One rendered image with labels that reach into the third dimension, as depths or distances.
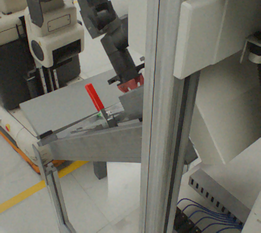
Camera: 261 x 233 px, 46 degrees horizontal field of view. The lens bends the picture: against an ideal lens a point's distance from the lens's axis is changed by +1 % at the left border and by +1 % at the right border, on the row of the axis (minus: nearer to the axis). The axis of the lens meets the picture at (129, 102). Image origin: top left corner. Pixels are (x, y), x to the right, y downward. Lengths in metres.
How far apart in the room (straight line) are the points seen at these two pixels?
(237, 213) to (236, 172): 0.19
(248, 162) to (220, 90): 0.79
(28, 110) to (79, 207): 0.63
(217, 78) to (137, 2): 0.16
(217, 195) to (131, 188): 0.85
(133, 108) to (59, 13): 1.00
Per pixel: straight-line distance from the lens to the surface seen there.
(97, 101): 0.63
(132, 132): 0.47
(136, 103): 0.50
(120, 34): 0.75
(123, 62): 0.80
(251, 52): 0.33
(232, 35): 0.30
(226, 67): 0.40
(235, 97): 0.40
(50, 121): 1.30
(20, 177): 1.92
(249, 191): 1.09
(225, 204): 0.98
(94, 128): 0.88
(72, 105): 1.35
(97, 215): 1.70
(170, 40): 0.26
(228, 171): 1.12
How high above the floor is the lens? 1.47
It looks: 40 degrees down
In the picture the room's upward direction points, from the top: straight up
